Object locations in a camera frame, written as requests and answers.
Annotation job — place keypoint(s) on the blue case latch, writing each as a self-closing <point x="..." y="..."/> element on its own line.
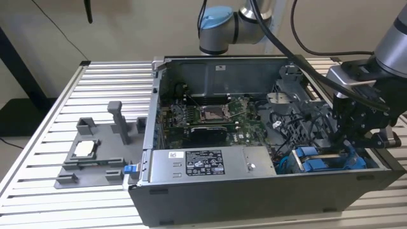
<point x="126" y="169"/>

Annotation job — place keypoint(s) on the black RAM slot bank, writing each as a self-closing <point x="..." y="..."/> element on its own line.
<point x="202" y="124"/>
<point x="209" y="99"/>

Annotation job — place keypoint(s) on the silver power supply unit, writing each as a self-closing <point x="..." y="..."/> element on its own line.
<point x="228" y="164"/>

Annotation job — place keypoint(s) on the silver CPU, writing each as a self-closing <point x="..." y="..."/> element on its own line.
<point x="84" y="148"/>

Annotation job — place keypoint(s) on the black desk frame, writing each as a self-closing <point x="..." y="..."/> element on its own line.
<point x="21" y="119"/>

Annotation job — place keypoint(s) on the black PC case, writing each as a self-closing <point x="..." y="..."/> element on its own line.
<point x="237" y="202"/>

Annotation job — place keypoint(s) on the grey parts rack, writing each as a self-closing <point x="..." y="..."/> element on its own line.
<point x="104" y="133"/>

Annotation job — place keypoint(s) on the thin metal locking lever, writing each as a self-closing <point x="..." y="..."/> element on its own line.
<point x="193" y="101"/>

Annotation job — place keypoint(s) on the CPU socket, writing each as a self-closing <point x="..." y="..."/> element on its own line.
<point x="212" y="115"/>

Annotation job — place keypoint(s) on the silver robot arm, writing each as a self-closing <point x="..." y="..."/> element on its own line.
<point x="221" y="35"/>

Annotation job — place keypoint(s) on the black graphics card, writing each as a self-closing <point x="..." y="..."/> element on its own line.
<point x="208" y="133"/>

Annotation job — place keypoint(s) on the grey metal disk bay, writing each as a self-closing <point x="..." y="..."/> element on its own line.
<point x="294" y="114"/>

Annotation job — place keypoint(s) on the green motherboard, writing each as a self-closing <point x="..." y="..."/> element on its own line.
<point x="250" y="133"/>

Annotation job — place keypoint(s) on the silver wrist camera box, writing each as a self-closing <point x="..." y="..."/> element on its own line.
<point x="340" y="78"/>

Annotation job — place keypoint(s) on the hard disk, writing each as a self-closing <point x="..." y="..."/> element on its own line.
<point x="312" y="165"/>

